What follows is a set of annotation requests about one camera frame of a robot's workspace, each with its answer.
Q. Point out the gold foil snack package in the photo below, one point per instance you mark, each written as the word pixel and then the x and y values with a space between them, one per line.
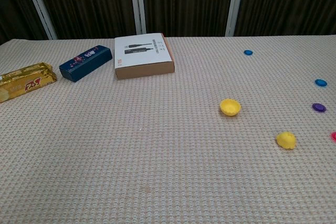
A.
pixel 23 81

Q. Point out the purple plastic disc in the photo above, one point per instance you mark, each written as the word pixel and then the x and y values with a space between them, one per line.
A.
pixel 319 107

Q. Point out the dark pleated curtain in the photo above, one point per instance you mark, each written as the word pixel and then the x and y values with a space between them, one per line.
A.
pixel 183 1

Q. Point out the blue plastic disc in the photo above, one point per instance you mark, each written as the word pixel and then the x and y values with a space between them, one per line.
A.
pixel 320 82
pixel 248 52

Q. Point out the beige woven tablecloth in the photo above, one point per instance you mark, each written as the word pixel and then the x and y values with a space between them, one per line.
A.
pixel 147 150

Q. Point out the yellow cup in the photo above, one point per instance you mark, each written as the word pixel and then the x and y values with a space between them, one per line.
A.
pixel 285 140
pixel 230 107

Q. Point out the white metal frame post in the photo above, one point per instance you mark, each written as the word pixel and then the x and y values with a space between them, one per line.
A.
pixel 235 3
pixel 39 6
pixel 137 3

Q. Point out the pink plastic disc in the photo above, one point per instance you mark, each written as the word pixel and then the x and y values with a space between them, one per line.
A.
pixel 334 137

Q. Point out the dark blue printed box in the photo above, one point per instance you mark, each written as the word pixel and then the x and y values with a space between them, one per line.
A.
pixel 85 62

